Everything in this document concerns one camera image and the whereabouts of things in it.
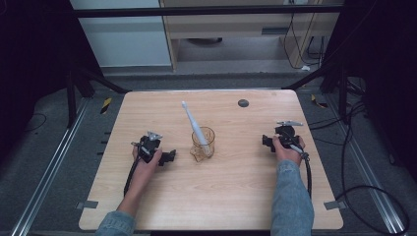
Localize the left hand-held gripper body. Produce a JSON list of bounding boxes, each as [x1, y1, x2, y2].
[[131, 130, 164, 164]]

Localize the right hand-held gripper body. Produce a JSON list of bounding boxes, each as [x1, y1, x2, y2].
[[274, 120, 304, 150]]

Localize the clear glass cup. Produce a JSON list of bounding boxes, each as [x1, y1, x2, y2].
[[189, 126, 216, 163]]

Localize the white electric toothbrush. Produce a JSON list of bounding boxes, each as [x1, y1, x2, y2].
[[181, 100, 212, 157]]

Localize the person's right hand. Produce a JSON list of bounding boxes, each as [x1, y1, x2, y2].
[[271, 136, 306, 166]]

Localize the person's left hand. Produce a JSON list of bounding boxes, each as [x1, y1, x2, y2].
[[131, 146, 163, 175]]

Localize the yellow black floor tape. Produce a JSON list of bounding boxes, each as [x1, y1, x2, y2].
[[310, 93, 329, 109], [99, 96, 113, 115]]

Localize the white cabinet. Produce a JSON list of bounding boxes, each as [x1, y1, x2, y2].
[[69, 0, 173, 69]]

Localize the black curtain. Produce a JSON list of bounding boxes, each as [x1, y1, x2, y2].
[[322, 0, 417, 183], [0, 0, 103, 163]]

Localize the wooden background desk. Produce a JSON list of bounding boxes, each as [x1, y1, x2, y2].
[[158, 0, 346, 72]]

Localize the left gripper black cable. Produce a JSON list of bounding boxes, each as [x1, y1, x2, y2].
[[123, 141, 143, 198]]

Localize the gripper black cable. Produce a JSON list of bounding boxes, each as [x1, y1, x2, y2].
[[288, 143, 313, 200], [123, 141, 143, 198]]

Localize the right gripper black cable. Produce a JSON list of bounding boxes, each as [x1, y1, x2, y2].
[[288, 143, 313, 200]]

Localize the black frame stand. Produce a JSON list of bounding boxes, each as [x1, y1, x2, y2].
[[280, 58, 349, 125], [64, 63, 131, 130]]

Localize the grey table bracket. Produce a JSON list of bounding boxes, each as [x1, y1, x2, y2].
[[76, 200, 99, 210], [323, 200, 348, 211]]

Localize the black hanging desk cables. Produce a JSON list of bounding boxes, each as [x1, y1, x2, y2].
[[282, 12, 327, 71]]

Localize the metal floor rail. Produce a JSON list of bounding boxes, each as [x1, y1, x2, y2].
[[9, 97, 91, 236], [327, 93, 408, 236]]

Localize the thin black floor cable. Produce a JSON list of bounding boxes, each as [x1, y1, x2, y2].
[[24, 112, 48, 134]]

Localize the black horizontal frame bar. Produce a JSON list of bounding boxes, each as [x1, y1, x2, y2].
[[72, 5, 346, 19]]

